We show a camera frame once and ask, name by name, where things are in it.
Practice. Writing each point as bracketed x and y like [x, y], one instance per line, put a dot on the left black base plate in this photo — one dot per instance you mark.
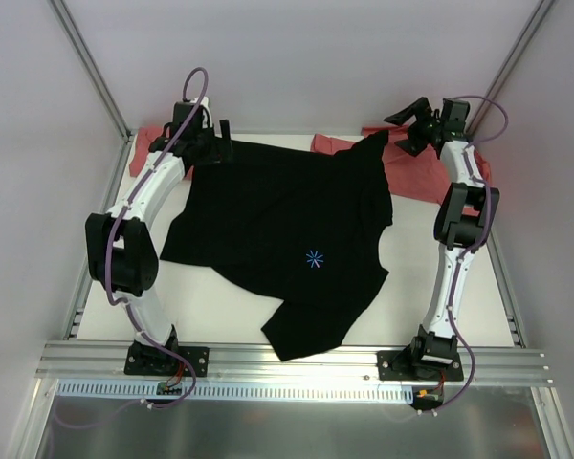
[142, 360]

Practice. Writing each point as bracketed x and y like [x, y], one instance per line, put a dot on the crumpled red t shirt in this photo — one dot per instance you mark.
[422, 178]

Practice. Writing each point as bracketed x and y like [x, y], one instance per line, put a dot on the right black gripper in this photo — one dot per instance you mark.
[422, 127]

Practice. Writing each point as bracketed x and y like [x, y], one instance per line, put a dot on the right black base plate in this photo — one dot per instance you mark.
[397, 365]

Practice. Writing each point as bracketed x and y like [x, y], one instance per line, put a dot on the aluminium front rail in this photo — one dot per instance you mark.
[258, 363]

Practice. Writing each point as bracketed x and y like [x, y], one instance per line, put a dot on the white slotted cable duct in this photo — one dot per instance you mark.
[246, 391]

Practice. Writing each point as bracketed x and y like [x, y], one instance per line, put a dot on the folded red t shirt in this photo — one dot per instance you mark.
[144, 138]

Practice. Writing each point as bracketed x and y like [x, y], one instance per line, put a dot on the black t shirt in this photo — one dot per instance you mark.
[298, 226]

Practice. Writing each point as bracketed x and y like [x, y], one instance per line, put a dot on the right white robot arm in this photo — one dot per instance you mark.
[461, 228]

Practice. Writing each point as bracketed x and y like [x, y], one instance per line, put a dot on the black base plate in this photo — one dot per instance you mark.
[397, 365]
[142, 360]

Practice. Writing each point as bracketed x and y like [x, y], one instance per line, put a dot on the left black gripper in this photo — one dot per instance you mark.
[214, 149]

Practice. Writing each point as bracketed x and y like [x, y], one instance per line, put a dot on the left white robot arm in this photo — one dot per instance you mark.
[120, 252]

